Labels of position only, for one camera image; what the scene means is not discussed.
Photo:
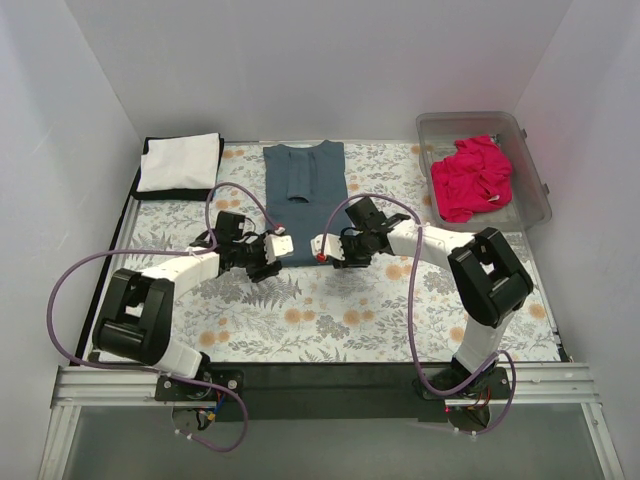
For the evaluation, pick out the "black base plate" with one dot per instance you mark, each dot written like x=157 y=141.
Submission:
x=306 y=391

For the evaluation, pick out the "floral table cloth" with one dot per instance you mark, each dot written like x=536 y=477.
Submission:
x=316 y=313

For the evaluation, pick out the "clear plastic bin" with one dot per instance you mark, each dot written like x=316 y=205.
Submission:
x=529 y=207

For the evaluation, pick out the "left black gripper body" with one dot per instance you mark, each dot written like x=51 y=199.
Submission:
x=261 y=257

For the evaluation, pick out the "folded white t shirt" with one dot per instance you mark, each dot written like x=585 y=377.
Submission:
x=180 y=162

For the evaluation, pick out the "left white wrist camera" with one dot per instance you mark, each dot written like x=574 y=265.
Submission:
x=277 y=245

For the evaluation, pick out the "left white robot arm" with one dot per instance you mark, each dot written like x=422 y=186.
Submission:
x=135 y=320

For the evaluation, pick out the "pink t shirt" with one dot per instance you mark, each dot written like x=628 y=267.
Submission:
x=476 y=179

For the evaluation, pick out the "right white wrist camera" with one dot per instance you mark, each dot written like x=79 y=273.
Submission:
x=325 y=248

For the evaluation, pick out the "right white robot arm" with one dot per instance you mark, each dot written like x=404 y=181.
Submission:
x=491 y=282

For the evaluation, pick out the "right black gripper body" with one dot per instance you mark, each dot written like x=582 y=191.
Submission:
x=347 y=251

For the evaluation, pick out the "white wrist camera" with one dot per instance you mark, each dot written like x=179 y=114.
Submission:
x=277 y=245
x=325 y=248

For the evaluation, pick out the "blue-grey t shirt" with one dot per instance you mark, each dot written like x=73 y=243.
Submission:
x=303 y=187

